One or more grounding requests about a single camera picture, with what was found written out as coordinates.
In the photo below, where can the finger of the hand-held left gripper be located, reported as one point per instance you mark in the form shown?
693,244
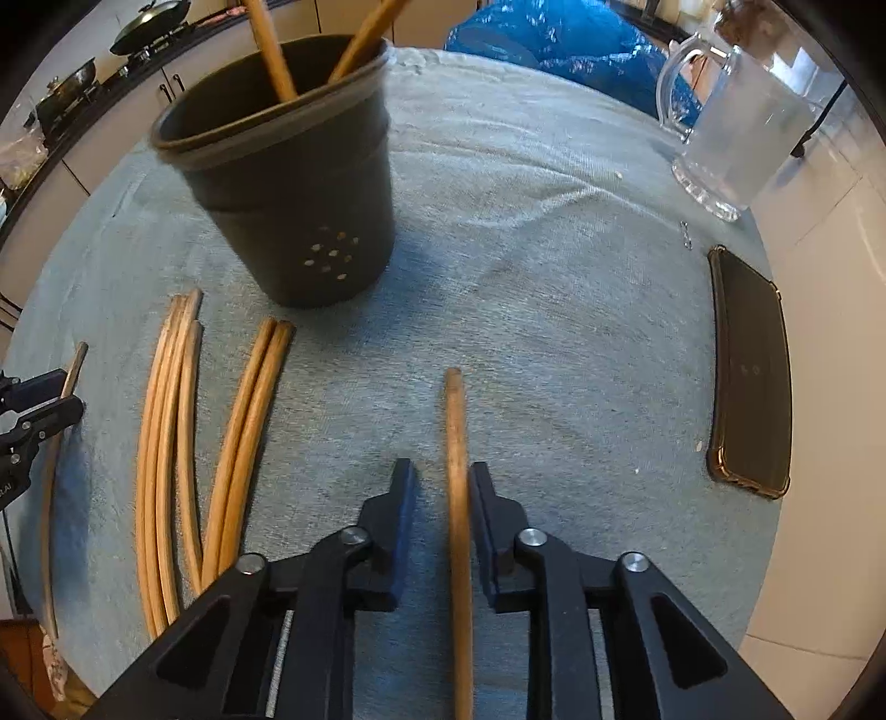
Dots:
48,419
34,388

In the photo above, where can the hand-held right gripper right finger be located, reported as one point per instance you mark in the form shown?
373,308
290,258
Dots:
482,516

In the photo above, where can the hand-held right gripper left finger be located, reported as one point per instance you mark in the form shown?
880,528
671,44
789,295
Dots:
405,505

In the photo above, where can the wooden chopstick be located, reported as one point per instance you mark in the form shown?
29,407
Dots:
142,471
47,498
163,484
270,48
457,484
360,41
256,443
183,471
235,443

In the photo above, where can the dark grey chopstick holder cup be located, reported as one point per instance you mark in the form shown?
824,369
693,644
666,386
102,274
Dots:
291,194

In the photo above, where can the grey-blue tablecloth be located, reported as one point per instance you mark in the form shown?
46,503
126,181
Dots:
554,311

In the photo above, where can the clear plastic food bag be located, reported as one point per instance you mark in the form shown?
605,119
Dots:
21,156

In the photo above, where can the black kitchen countertop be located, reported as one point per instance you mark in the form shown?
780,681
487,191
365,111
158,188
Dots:
90,119

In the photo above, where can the steel cooking pot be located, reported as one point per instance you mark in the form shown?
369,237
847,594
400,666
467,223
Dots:
66,90

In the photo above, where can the black phone in clear case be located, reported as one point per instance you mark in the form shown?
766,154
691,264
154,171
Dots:
751,374

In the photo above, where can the small metal safety pin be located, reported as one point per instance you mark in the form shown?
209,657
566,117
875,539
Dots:
686,235

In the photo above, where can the black wok with lid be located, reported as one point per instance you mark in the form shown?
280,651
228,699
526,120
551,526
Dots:
149,28

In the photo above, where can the clear glass mug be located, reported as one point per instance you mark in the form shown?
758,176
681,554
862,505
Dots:
747,138

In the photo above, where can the blue plastic bag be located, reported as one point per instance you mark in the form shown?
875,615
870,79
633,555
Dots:
567,41

